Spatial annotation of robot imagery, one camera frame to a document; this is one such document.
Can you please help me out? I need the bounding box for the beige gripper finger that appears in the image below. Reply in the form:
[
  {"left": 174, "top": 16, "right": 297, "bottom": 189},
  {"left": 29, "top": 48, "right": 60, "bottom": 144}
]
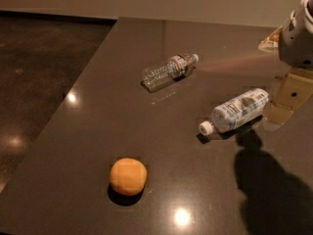
[
  {"left": 258, "top": 26, "right": 282, "bottom": 53},
  {"left": 266, "top": 69, "right": 313, "bottom": 124}
]

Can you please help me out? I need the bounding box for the clear empty water bottle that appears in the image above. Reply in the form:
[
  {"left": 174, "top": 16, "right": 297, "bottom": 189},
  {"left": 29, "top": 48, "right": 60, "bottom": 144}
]
[{"left": 142, "top": 54, "right": 199, "bottom": 92}]

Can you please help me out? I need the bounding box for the orange fruit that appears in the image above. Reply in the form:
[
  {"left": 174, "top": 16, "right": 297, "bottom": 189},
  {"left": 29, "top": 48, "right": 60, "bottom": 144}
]
[{"left": 110, "top": 158, "right": 148, "bottom": 196}]

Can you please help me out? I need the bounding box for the white labelled plastic bottle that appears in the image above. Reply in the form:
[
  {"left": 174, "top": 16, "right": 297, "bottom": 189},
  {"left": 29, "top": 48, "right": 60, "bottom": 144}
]
[{"left": 199, "top": 88, "right": 269, "bottom": 136}]

